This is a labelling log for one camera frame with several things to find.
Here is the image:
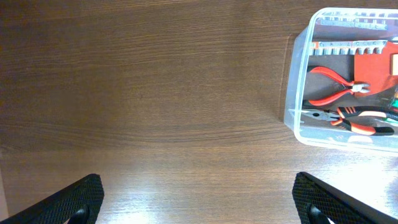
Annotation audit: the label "orange scraper wooden handle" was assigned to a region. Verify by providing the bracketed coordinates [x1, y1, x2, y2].
[354, 42, 397, 97]

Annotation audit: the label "screwdriver set clear case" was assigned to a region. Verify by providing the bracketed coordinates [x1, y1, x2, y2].
[384, 88, 398, 126]

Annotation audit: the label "red handled cutters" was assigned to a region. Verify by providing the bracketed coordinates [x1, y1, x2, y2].
[303, 66, 370, 106]

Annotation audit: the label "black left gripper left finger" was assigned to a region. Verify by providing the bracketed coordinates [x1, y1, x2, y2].
[1, 174, 104, 224]

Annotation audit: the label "clear plastic container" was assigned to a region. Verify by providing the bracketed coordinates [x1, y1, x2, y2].
[284, 7, 397, 152]

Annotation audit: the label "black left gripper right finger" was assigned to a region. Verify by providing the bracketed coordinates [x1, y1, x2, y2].
[292, 172, 397, 224]

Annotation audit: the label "orange black needle-nose pliers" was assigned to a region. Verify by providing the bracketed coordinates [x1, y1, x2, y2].
[302, 106, 397, 136]

